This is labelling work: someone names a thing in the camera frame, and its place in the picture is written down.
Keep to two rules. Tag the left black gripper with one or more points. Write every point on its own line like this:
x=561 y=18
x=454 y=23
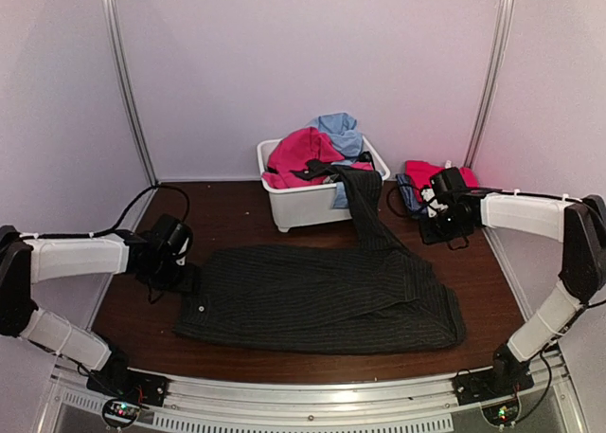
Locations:
x=155 y=286

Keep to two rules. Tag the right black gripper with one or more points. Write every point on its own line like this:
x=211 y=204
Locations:
x=428 y=238

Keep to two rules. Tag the red t-shirt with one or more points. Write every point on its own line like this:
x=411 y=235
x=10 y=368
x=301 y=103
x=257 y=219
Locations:
x=420 y=173

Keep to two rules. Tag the black striped shirt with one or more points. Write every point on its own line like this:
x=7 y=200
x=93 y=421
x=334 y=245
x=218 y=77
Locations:
x=376 y=297

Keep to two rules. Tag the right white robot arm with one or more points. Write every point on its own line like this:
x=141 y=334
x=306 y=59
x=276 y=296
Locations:
x=567 y=235

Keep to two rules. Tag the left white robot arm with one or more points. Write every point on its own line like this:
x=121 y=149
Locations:
x=29 y=259

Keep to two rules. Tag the white plastic laundry bin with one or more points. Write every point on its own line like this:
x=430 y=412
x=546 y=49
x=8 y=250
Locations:
x=307 y=206

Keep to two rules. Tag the folded blue checkered shirt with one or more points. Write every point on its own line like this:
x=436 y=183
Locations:
x=409 y=196

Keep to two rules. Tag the light blue shirt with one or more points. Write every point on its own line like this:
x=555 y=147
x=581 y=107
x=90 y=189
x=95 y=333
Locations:
x=342 y=130

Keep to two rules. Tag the left circuit board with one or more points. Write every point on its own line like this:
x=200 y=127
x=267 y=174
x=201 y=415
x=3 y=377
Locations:
x=119 y=414

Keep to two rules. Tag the circuit board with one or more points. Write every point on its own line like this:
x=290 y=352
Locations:
x=501 y=413
x=119 y=414

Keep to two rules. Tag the pink garment in bin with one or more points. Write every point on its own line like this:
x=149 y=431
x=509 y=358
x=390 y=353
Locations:
x=301 y=160

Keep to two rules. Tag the right circuit board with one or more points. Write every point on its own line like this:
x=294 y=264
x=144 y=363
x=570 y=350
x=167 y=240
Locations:
x=501 y=413

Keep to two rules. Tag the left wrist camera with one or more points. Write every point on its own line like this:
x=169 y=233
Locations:
x=180 y=259

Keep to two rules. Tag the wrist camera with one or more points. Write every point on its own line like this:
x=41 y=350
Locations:
x=180 y=259
x=431 y=203

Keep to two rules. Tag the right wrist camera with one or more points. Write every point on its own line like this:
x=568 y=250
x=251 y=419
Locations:
x=431 y=203

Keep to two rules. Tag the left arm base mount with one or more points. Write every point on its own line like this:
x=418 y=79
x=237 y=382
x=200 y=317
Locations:
x=142 y=388

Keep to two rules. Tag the right aluminium frame post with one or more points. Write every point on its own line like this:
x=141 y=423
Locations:
x=504 y=17

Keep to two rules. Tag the aluminium frame post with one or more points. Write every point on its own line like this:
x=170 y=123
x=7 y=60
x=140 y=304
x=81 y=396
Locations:
x=504 y=17
x=126 y=89

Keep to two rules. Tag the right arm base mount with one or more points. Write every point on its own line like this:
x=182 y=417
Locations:
x=472 y=387

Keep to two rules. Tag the front aluminium rail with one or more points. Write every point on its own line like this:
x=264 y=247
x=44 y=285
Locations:
x=425 y=404

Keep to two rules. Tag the left aluminium frame post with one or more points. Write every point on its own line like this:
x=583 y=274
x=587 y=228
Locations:
x=126 y=89

